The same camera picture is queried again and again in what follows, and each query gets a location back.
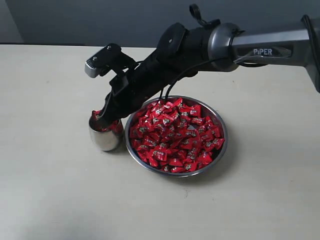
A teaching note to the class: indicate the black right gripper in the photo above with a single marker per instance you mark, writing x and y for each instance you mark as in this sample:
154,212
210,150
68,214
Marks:
175,57

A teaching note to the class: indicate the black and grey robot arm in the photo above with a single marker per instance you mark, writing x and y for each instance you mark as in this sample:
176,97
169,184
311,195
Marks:
222,47

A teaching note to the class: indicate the stainless steel cup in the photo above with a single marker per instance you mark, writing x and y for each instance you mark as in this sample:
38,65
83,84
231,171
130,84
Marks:
105,140

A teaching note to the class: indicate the pile of red wrapped candies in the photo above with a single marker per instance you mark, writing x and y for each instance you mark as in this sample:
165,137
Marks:
175,140

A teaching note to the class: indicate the round metal bowl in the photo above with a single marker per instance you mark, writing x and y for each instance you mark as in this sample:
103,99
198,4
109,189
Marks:
220,155

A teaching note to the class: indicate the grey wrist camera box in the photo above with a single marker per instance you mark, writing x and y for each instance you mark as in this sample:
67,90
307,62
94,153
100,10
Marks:
103,61

